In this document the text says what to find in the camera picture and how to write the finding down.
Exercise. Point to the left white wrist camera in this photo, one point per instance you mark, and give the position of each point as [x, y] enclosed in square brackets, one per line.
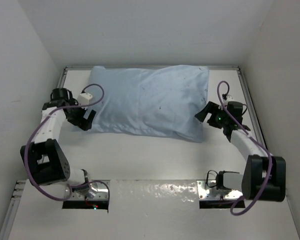
[84, 99]

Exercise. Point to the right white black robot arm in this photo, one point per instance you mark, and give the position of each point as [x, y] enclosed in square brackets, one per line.
[263, 172]

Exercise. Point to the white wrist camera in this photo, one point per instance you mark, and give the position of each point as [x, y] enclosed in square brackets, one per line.
[84, 99]
[227, 98]

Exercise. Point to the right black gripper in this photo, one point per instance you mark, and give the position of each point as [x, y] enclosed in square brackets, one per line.
[211, 108]

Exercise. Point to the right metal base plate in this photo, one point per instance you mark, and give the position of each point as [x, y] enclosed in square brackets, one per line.
[208, 192]

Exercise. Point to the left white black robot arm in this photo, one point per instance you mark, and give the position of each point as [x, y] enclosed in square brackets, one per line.
[47, 162]

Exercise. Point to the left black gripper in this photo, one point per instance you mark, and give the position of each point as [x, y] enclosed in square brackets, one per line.
[86, 124]

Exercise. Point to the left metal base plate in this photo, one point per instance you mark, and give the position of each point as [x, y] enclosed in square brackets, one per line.
[98, 190]

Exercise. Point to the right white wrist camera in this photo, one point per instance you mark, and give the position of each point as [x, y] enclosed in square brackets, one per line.
[227, 98]

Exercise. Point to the light blue pillowcase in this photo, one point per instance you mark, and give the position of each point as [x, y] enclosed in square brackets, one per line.
[147, 102]

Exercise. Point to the metal base plate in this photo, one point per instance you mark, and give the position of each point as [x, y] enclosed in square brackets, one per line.
[98, 190]
[208, 192]

